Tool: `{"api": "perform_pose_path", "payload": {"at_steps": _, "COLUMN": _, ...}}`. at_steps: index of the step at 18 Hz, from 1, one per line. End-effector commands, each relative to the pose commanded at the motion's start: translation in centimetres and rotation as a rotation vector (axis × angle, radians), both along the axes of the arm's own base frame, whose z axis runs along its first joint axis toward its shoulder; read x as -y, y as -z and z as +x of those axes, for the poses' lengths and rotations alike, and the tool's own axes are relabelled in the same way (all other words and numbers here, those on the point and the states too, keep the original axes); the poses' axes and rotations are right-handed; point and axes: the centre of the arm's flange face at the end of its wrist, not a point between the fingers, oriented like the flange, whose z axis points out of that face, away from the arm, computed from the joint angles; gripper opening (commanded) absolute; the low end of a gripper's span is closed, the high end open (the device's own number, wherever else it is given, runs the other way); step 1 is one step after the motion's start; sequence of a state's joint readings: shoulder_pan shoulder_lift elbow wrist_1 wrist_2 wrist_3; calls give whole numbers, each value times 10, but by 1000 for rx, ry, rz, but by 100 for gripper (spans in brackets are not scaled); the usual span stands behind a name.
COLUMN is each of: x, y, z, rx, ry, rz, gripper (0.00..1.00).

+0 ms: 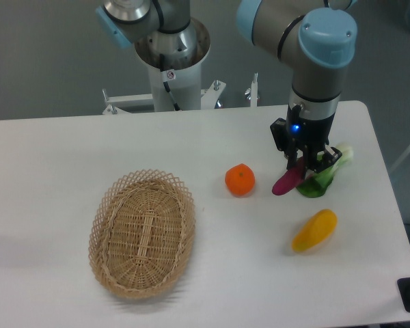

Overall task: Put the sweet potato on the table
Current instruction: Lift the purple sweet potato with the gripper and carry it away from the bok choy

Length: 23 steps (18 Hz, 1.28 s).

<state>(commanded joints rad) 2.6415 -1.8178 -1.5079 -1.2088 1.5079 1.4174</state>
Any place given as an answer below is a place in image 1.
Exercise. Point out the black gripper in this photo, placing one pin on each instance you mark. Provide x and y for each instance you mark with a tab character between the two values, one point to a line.
297	133

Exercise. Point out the purple sweet potato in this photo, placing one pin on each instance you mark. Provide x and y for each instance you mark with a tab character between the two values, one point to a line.
291	179

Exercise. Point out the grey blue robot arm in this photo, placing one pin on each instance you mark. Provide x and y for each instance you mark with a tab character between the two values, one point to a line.
316	39

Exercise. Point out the green bok choy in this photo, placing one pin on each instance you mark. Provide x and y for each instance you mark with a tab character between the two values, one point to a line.
317	184

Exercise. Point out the orange tangerine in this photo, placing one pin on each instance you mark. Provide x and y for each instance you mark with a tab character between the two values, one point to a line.
240	180

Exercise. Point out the yellow mango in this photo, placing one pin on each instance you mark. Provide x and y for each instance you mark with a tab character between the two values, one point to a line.
315	231

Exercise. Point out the woven wicker basket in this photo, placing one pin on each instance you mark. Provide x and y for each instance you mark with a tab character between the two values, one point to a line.
142	235

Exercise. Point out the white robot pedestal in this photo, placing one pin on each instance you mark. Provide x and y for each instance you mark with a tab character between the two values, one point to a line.
174	64

